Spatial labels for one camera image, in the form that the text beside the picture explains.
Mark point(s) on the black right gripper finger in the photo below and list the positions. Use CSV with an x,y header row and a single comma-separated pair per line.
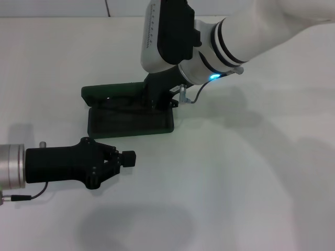
x,y
153,105
174,103

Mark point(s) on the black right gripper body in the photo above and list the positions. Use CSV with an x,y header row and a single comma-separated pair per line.
x,y
162,86

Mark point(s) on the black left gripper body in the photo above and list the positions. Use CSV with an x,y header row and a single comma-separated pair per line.
x,y
65,164

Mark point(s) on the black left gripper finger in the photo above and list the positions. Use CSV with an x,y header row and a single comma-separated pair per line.
x,y
128,155
128,163

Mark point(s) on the green glasses case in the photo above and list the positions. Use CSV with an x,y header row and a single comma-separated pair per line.
x,y
131,128

